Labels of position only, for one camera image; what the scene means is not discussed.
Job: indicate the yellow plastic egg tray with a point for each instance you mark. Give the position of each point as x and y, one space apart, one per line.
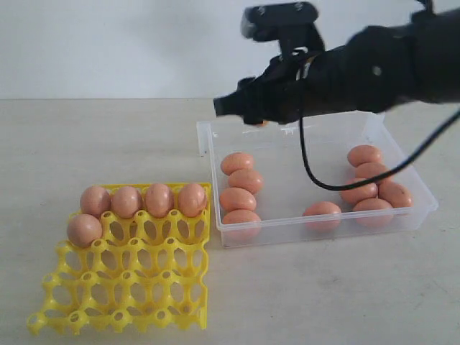
143 271

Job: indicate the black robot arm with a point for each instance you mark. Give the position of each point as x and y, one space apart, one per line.
375 70

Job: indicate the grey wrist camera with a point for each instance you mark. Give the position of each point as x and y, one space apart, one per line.
262 23

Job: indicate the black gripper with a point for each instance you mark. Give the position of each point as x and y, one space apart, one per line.
273 96

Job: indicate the clear plastic bin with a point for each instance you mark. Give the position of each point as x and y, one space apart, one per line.
291 208

